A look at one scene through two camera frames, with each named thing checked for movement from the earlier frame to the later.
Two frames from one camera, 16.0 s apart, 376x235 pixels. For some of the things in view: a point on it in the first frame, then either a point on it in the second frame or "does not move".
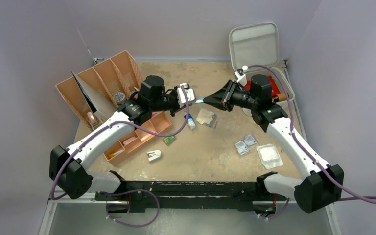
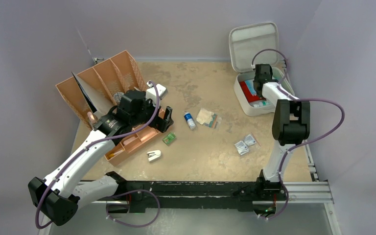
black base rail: x=144 y=195 does not move
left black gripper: x=173 y=92 → x=161 y=124
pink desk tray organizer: x=158 y=122 does not move
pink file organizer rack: x=115 y=79 does not move
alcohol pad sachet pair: x=242 y=147 does not move
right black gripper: x=227 y=97 → x=259 y=83
